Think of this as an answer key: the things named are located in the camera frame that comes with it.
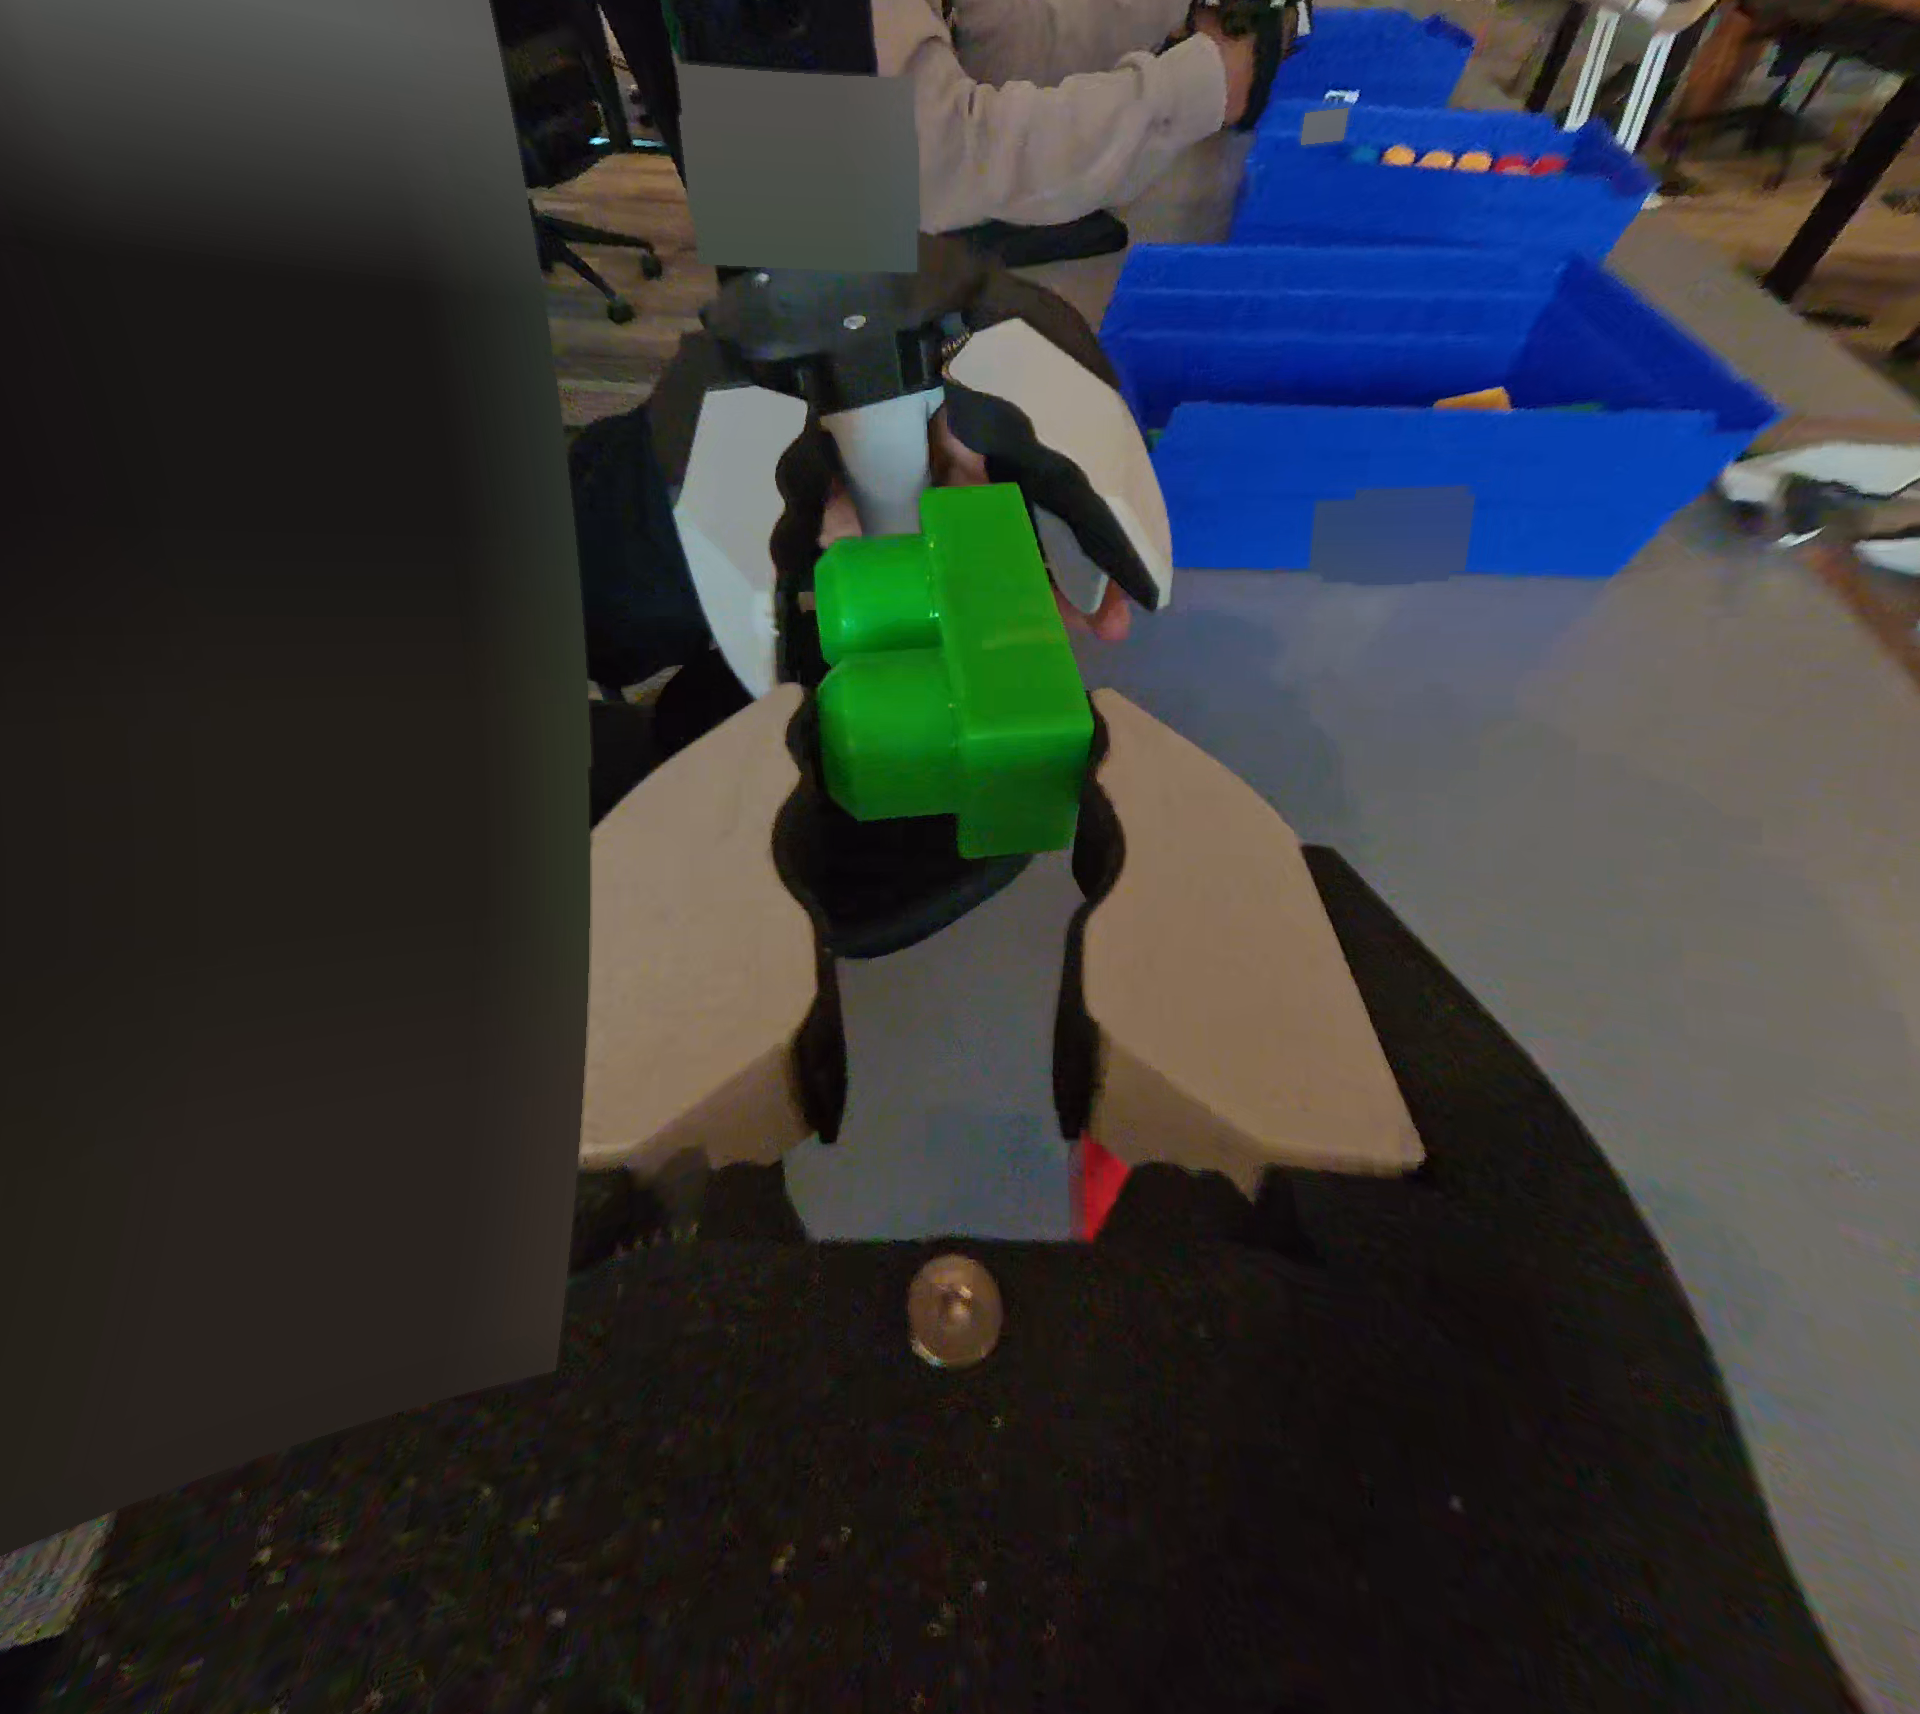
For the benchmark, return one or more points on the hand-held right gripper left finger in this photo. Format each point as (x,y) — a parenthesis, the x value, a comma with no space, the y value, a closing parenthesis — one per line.
(706,966)

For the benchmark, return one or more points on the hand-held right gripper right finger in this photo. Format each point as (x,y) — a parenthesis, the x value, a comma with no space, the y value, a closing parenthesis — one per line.
(1232,992)

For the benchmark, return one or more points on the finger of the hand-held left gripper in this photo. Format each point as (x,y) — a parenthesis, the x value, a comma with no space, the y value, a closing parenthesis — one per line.
(728,530)
(1095,472)

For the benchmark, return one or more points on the blue plastic bin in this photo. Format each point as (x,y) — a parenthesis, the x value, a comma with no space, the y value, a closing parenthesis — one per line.
(1354,204)
(1292,353)

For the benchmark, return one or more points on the red mega block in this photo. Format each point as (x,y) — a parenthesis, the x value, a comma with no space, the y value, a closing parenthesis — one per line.
(1095,1195)

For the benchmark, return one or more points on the green mega block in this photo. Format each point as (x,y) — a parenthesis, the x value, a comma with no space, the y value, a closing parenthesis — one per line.
(963,694)

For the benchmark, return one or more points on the assorted mega blocks row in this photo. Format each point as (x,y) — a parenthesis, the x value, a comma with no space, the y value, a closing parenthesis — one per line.
(1456,162)

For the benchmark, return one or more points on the black office chair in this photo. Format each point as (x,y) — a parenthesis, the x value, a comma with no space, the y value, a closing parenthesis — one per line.
(555,97)

